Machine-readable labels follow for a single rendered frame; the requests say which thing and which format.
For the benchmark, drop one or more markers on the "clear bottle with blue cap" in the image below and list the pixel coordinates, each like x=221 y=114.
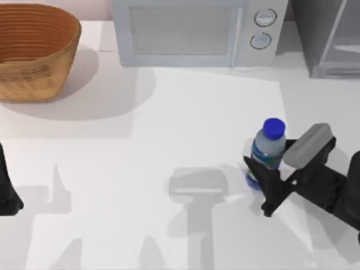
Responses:
x=267 y=147

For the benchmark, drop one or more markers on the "pale grey rounded box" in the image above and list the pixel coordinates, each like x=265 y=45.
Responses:
x=306 y=146

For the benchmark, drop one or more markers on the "round microwave knob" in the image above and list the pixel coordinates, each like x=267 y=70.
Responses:
x=260 y=41
x=265 y=17

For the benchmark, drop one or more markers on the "grey cabinet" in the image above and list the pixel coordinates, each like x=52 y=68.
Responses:
x=309 y=36

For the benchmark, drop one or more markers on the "pale microwave oven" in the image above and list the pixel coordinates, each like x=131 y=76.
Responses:
x=281 y=33

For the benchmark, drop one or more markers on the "grey cabinet door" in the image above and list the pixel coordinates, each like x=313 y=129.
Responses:
x=341 y=42

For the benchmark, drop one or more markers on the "microwave oven door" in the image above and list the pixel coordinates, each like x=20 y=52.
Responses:
x=180 y=31

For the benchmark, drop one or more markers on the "brown woven basket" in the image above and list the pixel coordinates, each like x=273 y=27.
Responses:
x=33 y=76

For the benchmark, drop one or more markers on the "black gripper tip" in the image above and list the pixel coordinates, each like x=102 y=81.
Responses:
x=7 y=191

